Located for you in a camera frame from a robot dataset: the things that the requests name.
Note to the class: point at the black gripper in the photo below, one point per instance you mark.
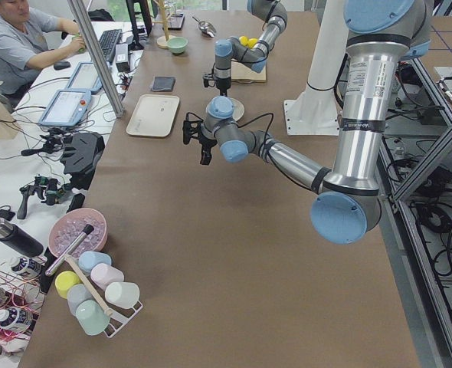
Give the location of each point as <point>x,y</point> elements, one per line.
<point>223,83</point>
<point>208,142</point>

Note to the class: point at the cream round plate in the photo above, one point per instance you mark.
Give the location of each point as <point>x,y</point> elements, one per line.
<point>238,109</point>

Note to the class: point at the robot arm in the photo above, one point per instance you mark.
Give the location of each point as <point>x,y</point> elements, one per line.
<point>252,55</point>
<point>380,35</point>

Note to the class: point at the cream rectangular tray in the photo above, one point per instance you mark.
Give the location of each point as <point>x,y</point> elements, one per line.
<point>153,116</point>

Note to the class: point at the wooden cutting board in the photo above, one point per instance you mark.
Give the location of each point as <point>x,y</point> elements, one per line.
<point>243,74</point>

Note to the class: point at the whole yellow lemon upper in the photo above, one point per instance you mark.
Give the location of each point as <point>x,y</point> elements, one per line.
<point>244,40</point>

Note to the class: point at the whole yellow lemon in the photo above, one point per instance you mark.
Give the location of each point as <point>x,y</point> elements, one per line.
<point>244,40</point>
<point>251,42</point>

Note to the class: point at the whole yellow lemon lower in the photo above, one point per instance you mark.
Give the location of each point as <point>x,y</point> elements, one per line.
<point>251,42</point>

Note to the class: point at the grey folded cloth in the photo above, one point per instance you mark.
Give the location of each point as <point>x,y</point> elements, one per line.
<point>162,84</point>

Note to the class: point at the steel scoop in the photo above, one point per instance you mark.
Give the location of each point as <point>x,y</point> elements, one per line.
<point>206,28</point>

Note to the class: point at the mint green bowl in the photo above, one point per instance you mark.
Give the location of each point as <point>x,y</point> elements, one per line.
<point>177,45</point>

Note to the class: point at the wooden glass stand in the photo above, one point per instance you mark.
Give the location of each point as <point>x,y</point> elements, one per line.
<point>163,41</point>

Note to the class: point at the black gripper stand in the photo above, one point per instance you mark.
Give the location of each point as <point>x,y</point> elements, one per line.
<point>82,152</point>

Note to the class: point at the black keyboard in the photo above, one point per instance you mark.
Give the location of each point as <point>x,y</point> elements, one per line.
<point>108,42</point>

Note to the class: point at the blue teach pendant upper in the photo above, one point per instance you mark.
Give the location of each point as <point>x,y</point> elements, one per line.
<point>66,109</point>

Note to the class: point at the pink bowl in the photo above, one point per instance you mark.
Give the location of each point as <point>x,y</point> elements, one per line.
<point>67,228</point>

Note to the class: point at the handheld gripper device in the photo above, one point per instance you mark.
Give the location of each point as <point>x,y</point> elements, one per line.
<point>48,191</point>

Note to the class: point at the pale pink cup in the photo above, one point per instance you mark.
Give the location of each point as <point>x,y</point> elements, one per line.
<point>104,274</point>

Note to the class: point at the light blue cup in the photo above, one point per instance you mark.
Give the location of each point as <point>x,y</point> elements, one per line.
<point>89,259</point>

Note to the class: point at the white cup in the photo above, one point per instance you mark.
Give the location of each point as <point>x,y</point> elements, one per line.
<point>122,294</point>

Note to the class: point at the metal muddler tool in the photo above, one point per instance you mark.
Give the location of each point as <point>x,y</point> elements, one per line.
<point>88,229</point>

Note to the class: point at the yellow cup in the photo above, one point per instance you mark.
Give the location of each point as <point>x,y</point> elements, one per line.
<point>65,281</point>

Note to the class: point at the grey blue cup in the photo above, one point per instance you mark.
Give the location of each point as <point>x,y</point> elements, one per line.
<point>76,295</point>

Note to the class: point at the mint green cup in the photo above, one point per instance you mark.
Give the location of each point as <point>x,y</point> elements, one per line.
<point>91,317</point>

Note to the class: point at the black thermos bottle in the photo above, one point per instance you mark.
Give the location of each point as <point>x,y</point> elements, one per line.
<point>20,241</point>

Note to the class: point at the seated person grey shirt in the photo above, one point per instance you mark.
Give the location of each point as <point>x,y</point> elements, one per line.
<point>24,52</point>

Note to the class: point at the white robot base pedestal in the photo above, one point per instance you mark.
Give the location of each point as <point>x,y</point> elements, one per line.
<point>315,111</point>

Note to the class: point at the aluminium frame post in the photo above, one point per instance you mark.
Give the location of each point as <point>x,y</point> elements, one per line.
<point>93,46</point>

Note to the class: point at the white wire cup rack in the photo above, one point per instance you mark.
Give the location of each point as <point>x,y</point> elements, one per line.
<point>119,320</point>

